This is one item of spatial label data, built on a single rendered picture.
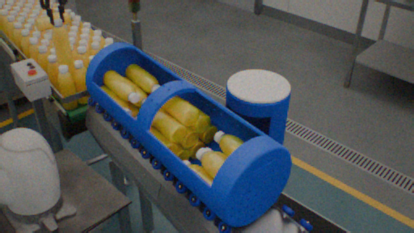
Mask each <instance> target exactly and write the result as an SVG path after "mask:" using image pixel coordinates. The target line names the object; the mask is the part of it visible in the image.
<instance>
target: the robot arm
mask: <svg viewBox="0 0 414 233"><path fill-rule="evenodd" d="M39 3H40V8H43V10H46V13H47V16H48V17H49V18H50V23H51V24H52V25H55V23H54V20H53V11H52V9H51V8H50V1H49V0H45V4H44V0H39ZM58 3H59V4H60V5H58V10H59V15H60V19H61V20H62V22H63V23H64V22H65V20H64V15H63V14H65V8H64V6H65V4H67V3H68V0H63V1H62V0H58ZM0 211H2V213H4V215H5V217H6V219H7V220H8V221H9V223H10V225H11V226H12V228H13V229H14V230H15V233H39V232H40V231H43V230H44V229H45V230H46V231H47V232H48V233H59V232H60V231H59V227H58V226H57V223H59V222H62V221H63V220H65V219H68V218H72V217H75V216H76V214H77V211H76V209H75V208H74V207H73V206H72V205H70V204H69V202H68V201H66V199H65V198H64V197H63V196H62V195H61V192H60V182H59V172H58V169H57V163H56V159H55V156H54V154H53V150H51V148H50V146H49V144H48V143H47V141H46V140H45V139H44V137H42V136H41V134H40V133H38V132H36V131H35V130H31V129H26V128H19V129H12V130H10V131H7V132H5V133H3V134H2V135H1V136H0Z"/></svg>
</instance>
